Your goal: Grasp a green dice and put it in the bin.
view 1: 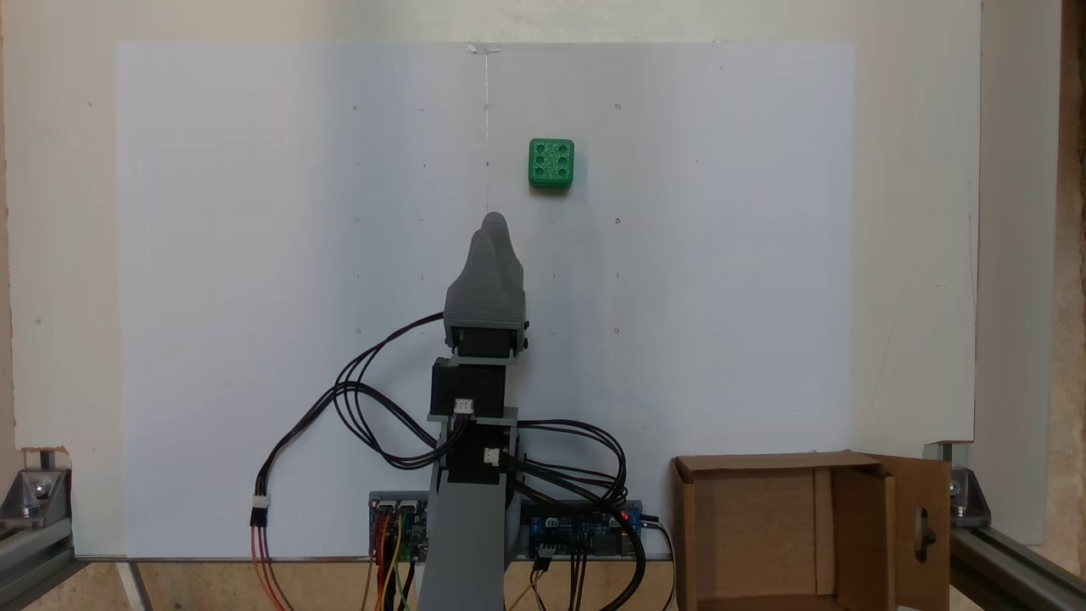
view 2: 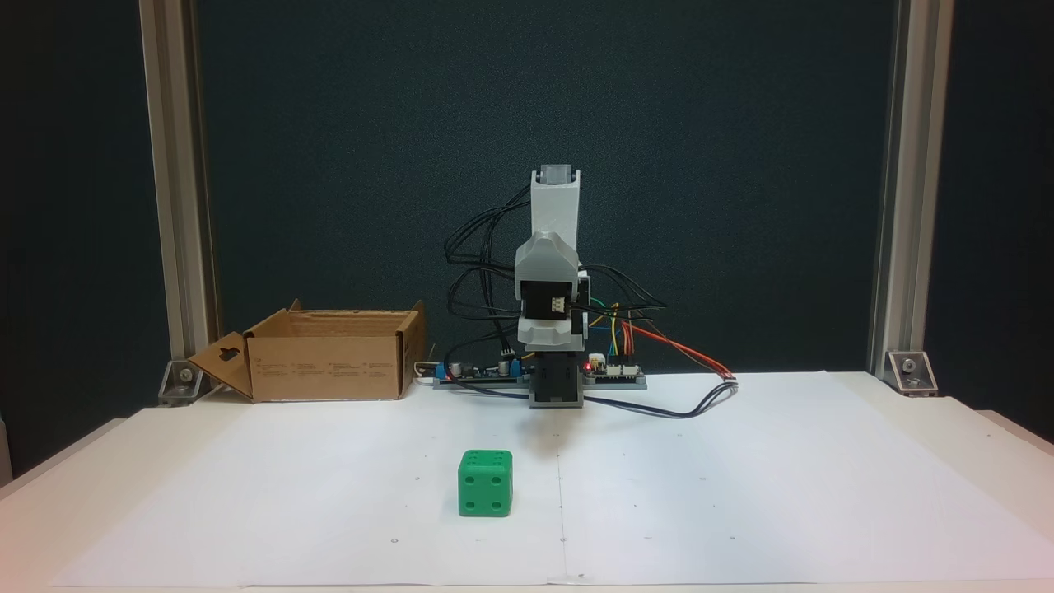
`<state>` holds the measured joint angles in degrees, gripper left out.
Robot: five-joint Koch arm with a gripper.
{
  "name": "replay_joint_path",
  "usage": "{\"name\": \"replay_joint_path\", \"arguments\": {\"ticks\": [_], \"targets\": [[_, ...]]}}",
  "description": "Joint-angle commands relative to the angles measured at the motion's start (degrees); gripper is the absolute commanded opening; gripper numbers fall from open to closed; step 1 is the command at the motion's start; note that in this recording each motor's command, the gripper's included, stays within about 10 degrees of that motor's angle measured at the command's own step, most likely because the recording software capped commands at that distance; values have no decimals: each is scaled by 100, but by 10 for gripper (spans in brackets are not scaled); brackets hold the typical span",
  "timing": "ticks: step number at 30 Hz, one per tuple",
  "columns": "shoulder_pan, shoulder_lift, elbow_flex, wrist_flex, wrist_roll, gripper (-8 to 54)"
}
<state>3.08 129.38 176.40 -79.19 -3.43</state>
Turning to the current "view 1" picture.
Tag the open cardboard box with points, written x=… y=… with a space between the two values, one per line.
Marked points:
x=755 y=535

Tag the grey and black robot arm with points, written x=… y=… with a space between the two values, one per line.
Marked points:
x=467 y=543

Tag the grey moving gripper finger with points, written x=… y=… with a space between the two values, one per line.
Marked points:
x=507 y=255

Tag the green die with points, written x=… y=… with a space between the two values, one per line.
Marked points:
x=551 y=163

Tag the metal corner bracket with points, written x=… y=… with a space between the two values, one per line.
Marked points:
x=967 y=501
x=38 y=496

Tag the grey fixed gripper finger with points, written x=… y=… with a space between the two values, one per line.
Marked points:
x=479 y=297

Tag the blue circuit board red LED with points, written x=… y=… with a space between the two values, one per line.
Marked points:
x=577 y=533

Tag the aluminium frame post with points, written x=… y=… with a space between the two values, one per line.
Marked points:
x=25 y=556
x=1005 y=570

